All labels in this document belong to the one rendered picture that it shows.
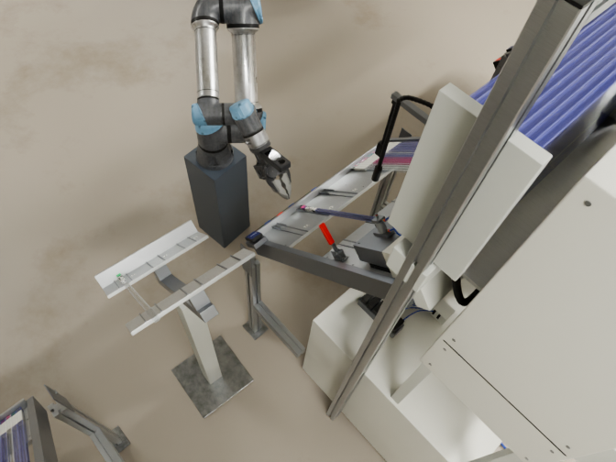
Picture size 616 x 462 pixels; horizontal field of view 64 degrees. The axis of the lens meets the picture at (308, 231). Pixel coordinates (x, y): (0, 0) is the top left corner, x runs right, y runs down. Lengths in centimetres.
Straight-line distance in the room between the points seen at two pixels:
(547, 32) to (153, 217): 226
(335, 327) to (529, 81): 120
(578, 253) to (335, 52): 286
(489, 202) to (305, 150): 216
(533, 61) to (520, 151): 13
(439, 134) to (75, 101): 272
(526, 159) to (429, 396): 110
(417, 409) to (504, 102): 116
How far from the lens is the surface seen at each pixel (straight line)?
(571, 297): 79
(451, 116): 69
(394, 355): 165
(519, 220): 102
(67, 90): 332
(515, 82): 60
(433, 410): 163
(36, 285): 259
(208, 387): 222
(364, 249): 117
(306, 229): 154
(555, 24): 54
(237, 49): 190
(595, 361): 86
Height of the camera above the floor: 215
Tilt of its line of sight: 59 degrees down
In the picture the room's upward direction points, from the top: 8 degrees clockwise
